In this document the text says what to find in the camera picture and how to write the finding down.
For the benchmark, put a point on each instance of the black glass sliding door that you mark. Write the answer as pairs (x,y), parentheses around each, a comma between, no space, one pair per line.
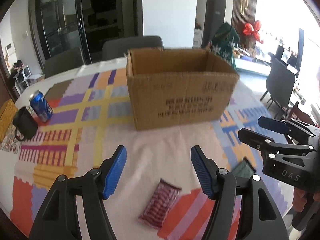
(60,25)

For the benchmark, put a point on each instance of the white low tv cabinet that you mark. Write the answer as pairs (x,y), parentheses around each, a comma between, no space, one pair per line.
(252,67)

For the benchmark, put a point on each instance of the black mug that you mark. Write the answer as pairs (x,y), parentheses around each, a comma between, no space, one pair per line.
(25,125)

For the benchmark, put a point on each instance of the dark green snack packet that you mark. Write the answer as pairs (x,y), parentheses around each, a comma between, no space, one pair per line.
(244,169)

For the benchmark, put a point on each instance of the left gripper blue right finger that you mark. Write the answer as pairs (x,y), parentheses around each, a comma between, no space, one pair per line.
(205,171)

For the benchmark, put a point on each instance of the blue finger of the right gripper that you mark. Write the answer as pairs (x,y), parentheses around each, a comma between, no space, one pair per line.
(255,140)
(274,125)

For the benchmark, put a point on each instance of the grey dining chair right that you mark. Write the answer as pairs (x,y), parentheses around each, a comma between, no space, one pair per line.
(117,48)

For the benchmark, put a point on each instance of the white shelf with items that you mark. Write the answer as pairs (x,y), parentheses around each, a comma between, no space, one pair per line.
(21,77)

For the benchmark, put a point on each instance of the person's right hand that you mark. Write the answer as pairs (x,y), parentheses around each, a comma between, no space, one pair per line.
(299,199)

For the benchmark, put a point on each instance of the grey dining chair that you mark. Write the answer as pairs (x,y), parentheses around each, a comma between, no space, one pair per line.
(62,62)
(117,48)

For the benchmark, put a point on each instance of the grey dining chair left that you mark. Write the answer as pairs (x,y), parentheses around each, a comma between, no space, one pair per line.
(62,62)

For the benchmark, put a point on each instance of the maroon striped snack packet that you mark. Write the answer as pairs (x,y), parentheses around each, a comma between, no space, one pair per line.
(159,205)

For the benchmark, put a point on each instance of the green christmas felt bag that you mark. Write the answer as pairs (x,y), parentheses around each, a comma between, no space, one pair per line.
(223,43)

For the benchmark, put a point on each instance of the gold wall ornament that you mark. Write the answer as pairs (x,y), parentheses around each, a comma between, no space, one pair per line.
(243,6)

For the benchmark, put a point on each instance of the red bow decoration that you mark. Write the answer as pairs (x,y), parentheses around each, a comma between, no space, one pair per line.
(253,30)

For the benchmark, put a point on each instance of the dark chair at right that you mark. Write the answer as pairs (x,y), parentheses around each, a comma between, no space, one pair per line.
(279,84)

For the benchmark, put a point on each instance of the blue pepsi can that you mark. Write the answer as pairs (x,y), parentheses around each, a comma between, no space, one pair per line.
(40,106)

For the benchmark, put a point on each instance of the brown cardboard box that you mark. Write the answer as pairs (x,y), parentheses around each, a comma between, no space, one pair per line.
(171,87)

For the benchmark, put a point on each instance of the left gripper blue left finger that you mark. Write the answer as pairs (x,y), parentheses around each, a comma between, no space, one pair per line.
(111,170)

